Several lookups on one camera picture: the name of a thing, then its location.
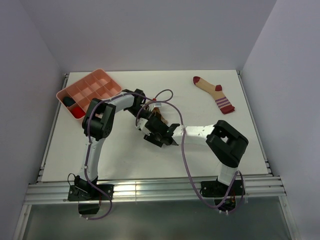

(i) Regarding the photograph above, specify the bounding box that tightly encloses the tan argyle sock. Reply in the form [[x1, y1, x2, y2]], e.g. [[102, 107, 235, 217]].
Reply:
[[144, 101, 168, 125]]

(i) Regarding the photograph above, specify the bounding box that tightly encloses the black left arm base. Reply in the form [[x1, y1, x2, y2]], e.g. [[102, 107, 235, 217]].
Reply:
[[67, 184, 114, 215]]

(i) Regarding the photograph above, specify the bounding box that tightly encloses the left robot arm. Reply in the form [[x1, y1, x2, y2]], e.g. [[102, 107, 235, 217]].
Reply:
[[74, 89, 146, 200]]

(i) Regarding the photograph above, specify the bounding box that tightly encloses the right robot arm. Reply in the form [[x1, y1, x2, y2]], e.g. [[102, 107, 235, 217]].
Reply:
[[137, 116, 249, 195]]

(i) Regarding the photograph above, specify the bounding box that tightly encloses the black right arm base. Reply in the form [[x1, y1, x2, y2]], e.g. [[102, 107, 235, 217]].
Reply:
[[200, 180, 246, 212]]

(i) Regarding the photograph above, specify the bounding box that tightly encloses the pink compartment organizer tray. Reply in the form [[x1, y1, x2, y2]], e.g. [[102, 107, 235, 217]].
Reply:
[[56, 69, 122, 120]]

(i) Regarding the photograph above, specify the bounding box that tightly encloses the red rolled sock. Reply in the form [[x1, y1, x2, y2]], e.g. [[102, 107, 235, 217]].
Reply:
[[70, 106, 86, 119]]

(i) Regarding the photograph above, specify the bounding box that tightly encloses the tan maroon striped sock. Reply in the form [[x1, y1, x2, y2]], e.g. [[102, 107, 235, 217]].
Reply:
[[192, 76, 235, 115]]

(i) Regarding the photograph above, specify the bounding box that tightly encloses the dark teal rolled sock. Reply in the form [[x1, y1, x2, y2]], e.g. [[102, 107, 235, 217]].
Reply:
[[62, 96, 76, 108]]

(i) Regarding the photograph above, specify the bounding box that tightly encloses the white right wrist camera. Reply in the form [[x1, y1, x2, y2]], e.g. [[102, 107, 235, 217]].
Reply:
[[136, 117, 150, 134]]

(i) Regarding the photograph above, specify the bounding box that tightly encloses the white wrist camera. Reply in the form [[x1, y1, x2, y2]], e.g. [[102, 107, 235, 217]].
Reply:
[[136, 117, 150, 134], [150, 98, 162, 109]]

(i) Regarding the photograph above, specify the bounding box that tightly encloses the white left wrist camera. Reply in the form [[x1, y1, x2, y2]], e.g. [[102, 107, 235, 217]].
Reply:
[[150, 98, 162, 109]]

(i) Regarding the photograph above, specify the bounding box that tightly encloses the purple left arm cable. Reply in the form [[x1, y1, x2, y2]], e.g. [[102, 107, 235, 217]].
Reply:
[[83, 89, 175, 221]]

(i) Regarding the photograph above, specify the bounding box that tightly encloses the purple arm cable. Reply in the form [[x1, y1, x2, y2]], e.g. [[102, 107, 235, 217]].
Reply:
[[83, 89, 175, 221], [134, 99, 246, 215]]

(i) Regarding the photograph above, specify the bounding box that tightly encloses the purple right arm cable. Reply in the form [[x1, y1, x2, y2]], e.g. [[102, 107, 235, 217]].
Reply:
[[134, 99, 246, 215]]

